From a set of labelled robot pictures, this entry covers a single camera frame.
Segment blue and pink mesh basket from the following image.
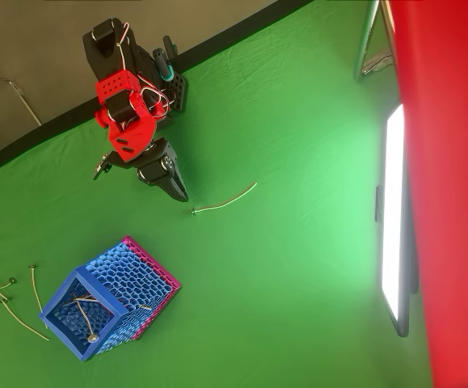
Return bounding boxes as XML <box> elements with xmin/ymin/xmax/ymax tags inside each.
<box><xmin>38</xmin><ymin>235</ymin><xmax>183</xmax><ymax>363</ymax></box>

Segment green backdrop cloth black rim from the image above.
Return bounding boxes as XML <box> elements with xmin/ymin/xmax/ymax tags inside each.
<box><xmin>0</xmin><ymin>0</ymin><xmax>435</xmax><ymax>388</ymax></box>

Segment bright white LED light panel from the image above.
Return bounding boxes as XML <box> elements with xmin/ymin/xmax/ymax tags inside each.
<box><xmin>373</xmin><ymin>103</ymin><xmax>420</xmax><ymax>339</ymax></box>

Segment large red blurred panel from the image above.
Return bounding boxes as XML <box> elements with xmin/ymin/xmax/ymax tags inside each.
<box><xmin>387</xmin><ymin>0</ymin><xmax>468</xmax><ymax>388</ymax></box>

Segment small wrist camera on bracket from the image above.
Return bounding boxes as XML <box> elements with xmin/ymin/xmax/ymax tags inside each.
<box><xmin>92</xmin><ymin>154</ymin><xmax>112</xmax><ymax>181</ymax></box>

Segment black clamp with teal ring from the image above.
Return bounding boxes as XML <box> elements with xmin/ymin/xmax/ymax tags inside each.
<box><xmin>151</xmin><ymin>35</ymin><xmax>189</xmax><ymax>115</ymax></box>

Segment red white servo wires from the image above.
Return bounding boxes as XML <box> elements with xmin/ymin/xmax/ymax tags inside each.
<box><xmin>114</xmin><ymin>22</ymin><xmax>171</xmax><ymax>121</ymax></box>

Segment thin grey floor cable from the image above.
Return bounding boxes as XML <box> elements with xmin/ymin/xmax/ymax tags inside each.
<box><xmin>0</xmin><ymin>74</ymin><xmax>43</xmax><ymax>127</ymax></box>

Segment chrome stand frame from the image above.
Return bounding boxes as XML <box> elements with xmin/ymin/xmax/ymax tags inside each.
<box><xmin>352</xmin><ymin>0</ymin><xmax>397</xmax><ymax>82</ymax></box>

